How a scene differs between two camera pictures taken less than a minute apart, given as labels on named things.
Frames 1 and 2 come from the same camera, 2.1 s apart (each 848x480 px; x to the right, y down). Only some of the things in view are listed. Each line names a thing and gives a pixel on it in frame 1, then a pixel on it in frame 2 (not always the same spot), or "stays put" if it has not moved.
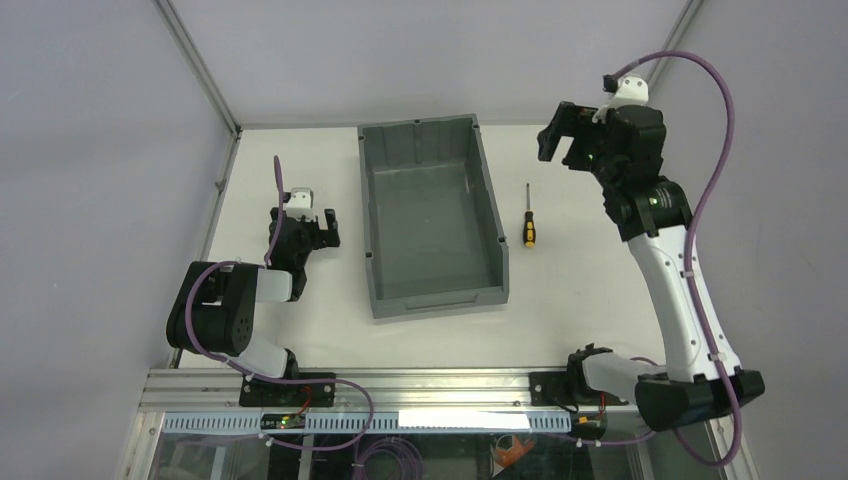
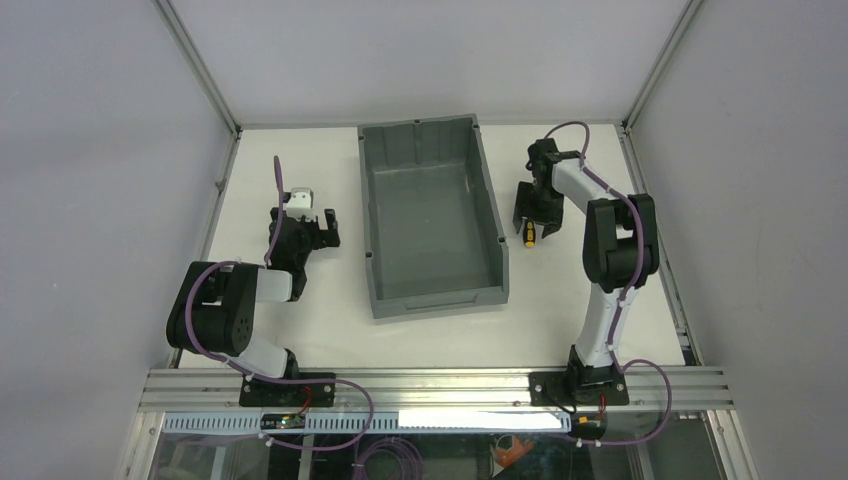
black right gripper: x=584 y=132 -> x=542 y=196
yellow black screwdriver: x=529 y=222 stays put
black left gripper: x=304 y=225 stays put
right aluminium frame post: x=688 y=16 stays put
